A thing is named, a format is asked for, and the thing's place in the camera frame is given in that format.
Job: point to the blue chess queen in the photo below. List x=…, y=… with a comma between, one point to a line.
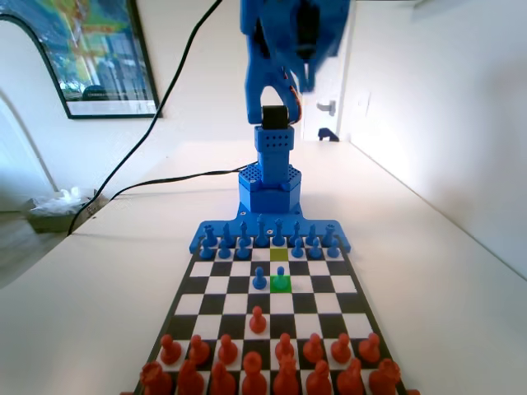
x=279, y=236

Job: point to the red chess bishop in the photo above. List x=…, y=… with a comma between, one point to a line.
x=222, y=380
x=318, y=380

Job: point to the red chess knight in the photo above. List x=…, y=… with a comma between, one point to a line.
x=190, y=380
x=350, y=380

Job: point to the red chess queen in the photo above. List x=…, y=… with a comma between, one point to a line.
x=286, y=378

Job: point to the clear plastic bag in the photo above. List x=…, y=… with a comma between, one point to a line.
x=62, y=201

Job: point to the blue table clamp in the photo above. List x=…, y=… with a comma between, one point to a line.
x=327, y=133

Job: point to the blue chess pawn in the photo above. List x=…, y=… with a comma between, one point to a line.
x=315, y=250
x=281, y=282
x=242, y=251
x=297, y=250
x=224, y=251
x=205, y=252
x=258, y=282
x=332, y=250

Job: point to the white door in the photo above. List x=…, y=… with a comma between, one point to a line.
x=311, y=123

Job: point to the black and white chessboard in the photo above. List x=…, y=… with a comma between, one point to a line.
x=321, y=304

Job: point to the blue chess rook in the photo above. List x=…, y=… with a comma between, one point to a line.
x=209, y=236
x=328, y=234

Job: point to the cardboard box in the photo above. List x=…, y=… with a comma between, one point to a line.
x=49, y=224

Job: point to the blue chess bishop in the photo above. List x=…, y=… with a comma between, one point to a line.
x=244, y=233
x=296, y=231

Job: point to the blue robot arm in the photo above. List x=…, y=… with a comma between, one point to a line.
x=271, y=164

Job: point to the red chess pawn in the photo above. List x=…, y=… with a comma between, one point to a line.
x=170, y=351
x=257, y=323
x=341, y=349
x=227, y=351
x=285, y=347
x=313, y=349
x=369, y=349
x=199, y=351

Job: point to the framed map poster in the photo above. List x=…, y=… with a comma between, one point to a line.
x=103, y=61

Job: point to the blue chess knight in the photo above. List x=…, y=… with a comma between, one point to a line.
x=227, y=233
x=312, y=232

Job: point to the red chess rook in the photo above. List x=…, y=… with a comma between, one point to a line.
x=385, y=378
x=155, y=380

